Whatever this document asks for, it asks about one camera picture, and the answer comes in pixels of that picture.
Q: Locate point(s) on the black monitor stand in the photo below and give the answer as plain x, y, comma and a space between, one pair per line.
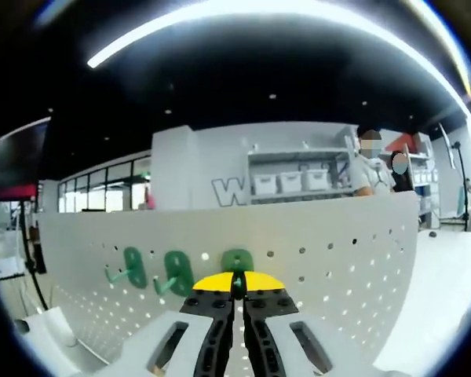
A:
33, 255

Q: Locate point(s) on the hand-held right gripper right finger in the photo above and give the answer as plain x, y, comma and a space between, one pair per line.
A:
267, 314

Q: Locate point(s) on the dark monitor screen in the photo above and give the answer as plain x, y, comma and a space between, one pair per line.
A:
19, 161

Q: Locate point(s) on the white plastic storage bin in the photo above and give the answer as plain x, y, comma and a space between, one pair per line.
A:
291, 182
318, 180
265, 184

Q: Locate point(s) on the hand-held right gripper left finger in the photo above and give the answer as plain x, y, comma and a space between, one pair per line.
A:
216, 314

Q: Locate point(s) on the narrow white shelf unit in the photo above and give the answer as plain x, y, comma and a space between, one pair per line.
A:
426, 188

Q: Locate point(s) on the white perforated mounting plate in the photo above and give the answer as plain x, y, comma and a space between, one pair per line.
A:
318, 220

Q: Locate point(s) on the small grey hook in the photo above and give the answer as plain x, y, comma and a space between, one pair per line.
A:
238, 286

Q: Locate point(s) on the black computer mouse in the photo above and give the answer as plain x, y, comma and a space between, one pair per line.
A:
21, 326

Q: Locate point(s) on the black tripod stand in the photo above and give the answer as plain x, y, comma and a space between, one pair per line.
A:
464, 196

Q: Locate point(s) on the glass partition windows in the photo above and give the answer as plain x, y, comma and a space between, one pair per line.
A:
102, 188

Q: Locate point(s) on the white ceiling light strip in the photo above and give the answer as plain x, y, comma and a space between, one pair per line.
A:
259, 15

